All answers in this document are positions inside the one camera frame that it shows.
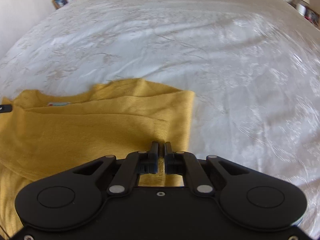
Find yellow knit sweater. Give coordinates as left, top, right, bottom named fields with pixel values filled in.
left=1, top=79, right=195, bottom=238

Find white embroidered bedspread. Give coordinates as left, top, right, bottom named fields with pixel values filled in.
left=1, top=0, right=319, bottom=238

